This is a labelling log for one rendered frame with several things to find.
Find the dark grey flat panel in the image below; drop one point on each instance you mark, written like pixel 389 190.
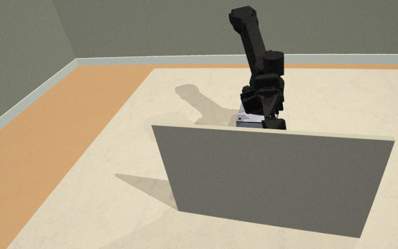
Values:
pixel 313 181

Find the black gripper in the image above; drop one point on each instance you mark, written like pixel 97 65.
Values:
pixel 271 97

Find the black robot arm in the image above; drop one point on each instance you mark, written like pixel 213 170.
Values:
pixel 245 22

